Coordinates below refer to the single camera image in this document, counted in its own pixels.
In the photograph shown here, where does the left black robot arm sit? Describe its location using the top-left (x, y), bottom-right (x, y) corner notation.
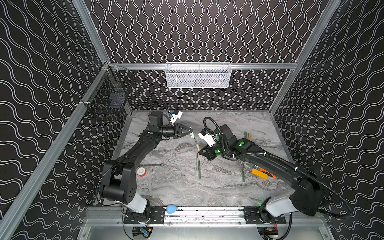
top-left (99, 111), bottom-right (193, 217)

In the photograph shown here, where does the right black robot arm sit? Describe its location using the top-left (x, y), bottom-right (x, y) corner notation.
top-left (199, 117), bottom-right (353, 223)

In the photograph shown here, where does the metal wrench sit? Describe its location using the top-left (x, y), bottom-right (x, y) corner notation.
top-left (139, 163), bottom-right (165, 168)

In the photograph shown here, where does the orange yellow box cutter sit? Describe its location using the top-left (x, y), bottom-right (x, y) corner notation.
top-left (251, 168), bottom-right (277, 180)

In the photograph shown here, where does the red white tape roll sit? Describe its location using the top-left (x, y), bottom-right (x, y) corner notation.
top-left (137, 167), bottom-right (147, 177)

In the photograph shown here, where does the blue egg-shaped object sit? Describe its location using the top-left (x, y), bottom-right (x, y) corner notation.
top-left (166, 205), bottom-right (178, 215)

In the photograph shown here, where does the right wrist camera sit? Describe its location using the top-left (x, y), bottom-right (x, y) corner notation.
top-left (198, 128), bottom-right (217, 148)

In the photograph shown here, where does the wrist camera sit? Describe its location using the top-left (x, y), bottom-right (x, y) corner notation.
top-left (198, 128), bottom-right (217, 148)
top-left (169, 110), bottom-right (183, 126)

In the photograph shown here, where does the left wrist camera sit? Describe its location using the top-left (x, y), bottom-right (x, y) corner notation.
top-left (169, 110), bottom-right (183, 126)

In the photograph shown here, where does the white wire mesh basket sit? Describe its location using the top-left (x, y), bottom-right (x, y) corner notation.
top-left (165, 62), bottom-right (232, 89)

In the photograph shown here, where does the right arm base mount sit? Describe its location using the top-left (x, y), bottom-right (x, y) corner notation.
top-left (244, 207), bottom-right (287, 225)

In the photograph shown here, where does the black wire mesh basket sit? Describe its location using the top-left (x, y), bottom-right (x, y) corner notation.
top-left (86, 66), bottom-right (137, 122)

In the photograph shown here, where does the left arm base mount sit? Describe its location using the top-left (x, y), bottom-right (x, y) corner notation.
top-left (123, 207), bottom-right (166, 225)

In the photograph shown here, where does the aluminium front rail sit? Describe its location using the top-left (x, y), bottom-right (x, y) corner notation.
top-left (83, 205), bottom-right (325, 228)

